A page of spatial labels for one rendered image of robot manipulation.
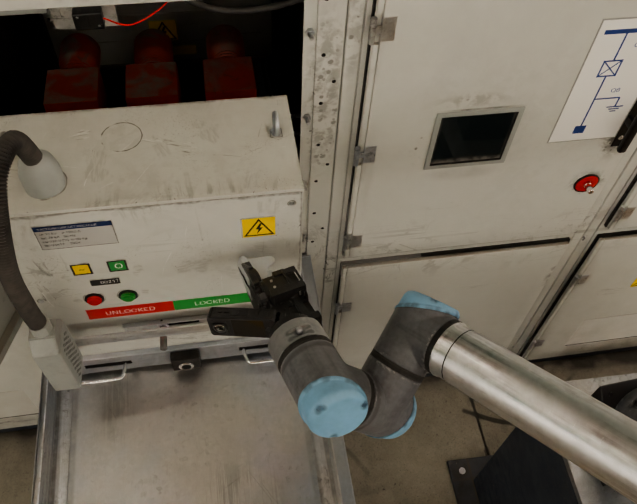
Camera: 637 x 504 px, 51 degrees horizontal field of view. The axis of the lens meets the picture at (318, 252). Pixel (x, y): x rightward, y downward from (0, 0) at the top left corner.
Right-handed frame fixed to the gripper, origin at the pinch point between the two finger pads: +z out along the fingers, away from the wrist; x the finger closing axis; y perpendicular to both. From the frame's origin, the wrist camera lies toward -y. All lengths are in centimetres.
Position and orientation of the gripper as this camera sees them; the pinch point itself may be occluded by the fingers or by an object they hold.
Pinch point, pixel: (239, 263)
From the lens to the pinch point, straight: 117.7
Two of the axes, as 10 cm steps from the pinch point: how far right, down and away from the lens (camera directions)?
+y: 9.1, -3.1, 2.7
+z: -4.1, -5.8, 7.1
